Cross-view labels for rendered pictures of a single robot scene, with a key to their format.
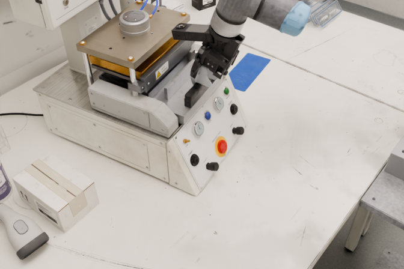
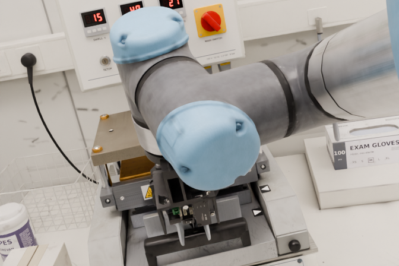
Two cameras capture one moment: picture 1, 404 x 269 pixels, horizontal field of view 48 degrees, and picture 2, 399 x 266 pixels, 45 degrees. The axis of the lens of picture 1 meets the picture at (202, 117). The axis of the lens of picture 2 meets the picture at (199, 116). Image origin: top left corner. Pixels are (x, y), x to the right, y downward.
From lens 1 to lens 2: 0.92 m
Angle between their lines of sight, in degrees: 53
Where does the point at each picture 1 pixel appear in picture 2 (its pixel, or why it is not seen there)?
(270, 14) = (145, 115)
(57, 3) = (91, 60)
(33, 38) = not seen: hidden behind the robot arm
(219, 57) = (161, 190)
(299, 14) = (179, 129)
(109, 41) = (124, 123)
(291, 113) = not seen: outside the picture
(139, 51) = (122, 144)
